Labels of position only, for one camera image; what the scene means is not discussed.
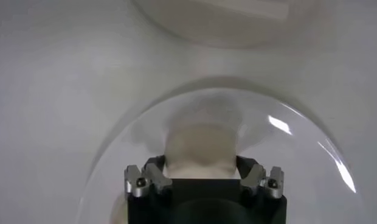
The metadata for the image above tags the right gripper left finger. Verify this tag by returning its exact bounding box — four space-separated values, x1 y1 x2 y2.
124 155 173 198

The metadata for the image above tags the white steamed baozi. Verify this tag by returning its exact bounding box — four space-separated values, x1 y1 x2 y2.
164 124 240 180

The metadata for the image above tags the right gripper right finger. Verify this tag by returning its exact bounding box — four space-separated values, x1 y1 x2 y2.
236 155 285 199

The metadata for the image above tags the white round plate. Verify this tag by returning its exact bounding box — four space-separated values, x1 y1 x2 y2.
75 86 364 224

